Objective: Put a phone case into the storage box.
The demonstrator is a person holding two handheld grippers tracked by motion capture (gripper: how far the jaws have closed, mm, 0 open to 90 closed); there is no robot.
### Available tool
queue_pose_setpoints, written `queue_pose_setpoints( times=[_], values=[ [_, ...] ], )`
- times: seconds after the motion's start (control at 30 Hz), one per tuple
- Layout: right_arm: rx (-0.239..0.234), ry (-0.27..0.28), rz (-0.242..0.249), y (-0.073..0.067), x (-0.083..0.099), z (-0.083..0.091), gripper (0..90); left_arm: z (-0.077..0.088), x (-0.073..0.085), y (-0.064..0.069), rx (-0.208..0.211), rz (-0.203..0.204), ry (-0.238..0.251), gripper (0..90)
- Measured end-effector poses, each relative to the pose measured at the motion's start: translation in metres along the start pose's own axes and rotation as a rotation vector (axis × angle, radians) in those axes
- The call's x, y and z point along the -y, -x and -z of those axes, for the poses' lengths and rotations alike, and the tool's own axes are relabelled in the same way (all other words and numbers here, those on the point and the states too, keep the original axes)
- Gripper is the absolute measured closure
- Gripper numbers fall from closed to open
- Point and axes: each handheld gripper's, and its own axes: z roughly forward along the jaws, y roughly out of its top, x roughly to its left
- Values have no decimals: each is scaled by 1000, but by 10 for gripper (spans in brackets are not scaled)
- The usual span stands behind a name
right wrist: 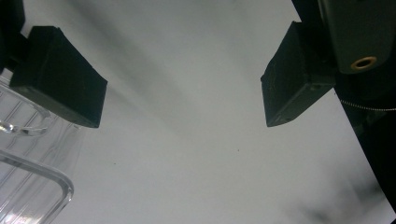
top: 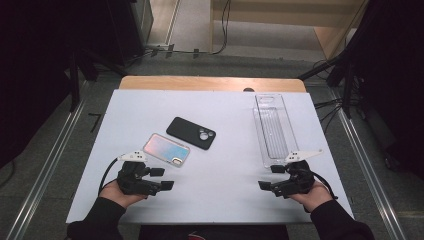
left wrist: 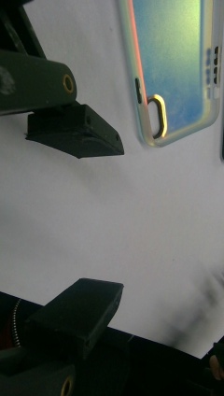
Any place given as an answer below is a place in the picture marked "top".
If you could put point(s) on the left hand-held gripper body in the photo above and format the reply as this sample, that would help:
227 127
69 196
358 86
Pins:
133 180

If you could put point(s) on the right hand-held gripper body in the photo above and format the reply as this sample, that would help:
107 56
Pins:
298 181

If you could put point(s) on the iridescent phone case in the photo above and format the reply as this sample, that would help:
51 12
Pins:
165 148

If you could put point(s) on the clear plastic tray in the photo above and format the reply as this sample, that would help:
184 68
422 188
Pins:
275 130

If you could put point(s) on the black phone case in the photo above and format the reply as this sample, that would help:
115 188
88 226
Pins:
190 132

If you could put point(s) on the person's right hand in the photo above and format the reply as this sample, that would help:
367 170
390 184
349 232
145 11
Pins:
313 198

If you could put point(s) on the person's left hand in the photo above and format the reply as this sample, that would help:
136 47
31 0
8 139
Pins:
115 196

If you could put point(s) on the wooden table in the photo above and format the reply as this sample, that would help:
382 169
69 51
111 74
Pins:
200 83

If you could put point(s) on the black stand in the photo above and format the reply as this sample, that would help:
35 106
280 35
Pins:
346 86
75 80

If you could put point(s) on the black curtain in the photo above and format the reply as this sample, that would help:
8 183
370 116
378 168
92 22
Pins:
30 66
393 83

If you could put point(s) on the black cabinet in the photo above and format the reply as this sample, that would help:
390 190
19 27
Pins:
128 30

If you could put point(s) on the light wooden shelf unit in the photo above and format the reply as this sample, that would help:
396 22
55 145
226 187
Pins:
283 16

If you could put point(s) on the metal floor rail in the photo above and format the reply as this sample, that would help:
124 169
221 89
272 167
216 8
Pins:
370 173
43 173

